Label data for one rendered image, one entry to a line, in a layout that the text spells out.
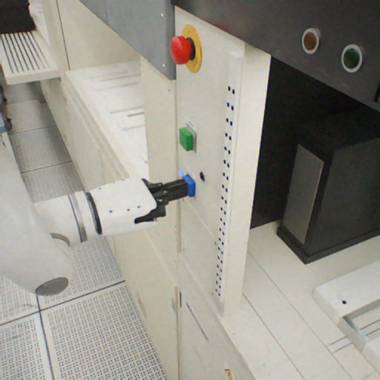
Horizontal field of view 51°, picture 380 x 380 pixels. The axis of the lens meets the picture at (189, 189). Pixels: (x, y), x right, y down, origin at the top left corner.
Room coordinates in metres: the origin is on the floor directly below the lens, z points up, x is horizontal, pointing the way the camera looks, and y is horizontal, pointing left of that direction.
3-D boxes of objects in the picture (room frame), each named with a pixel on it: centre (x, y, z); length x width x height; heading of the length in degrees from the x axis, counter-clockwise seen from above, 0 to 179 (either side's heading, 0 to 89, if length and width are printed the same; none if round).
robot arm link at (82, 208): (0.50, 0.18, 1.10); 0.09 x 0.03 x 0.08; 25
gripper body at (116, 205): (0.53, 0.12, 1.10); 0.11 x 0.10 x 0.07; 115
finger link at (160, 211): (0.52, 0.08, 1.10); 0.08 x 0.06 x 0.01; 74
